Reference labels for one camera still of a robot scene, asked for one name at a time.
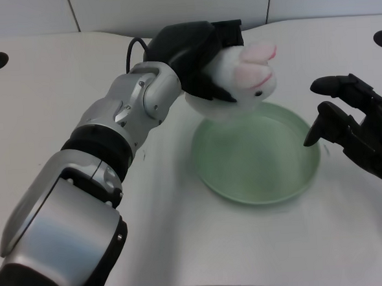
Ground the green round plate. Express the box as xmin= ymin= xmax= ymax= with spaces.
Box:
xmin=190 ymin=98 xmax=326 ymax=210

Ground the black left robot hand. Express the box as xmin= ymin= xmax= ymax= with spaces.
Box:
xmin=140 ymin=17 xmax=249 ymax=108

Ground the black cable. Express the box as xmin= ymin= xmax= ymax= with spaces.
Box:
xmin=124 ymin=37 xmax=150 ymax=74

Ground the white rabbit doll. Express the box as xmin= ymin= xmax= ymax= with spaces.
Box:
xmin=181 ymin=40 xmax=281 ymax=120

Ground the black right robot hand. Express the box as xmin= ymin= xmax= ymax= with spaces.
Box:
xmin=298 ymin=71 xmax=382 ymax=188

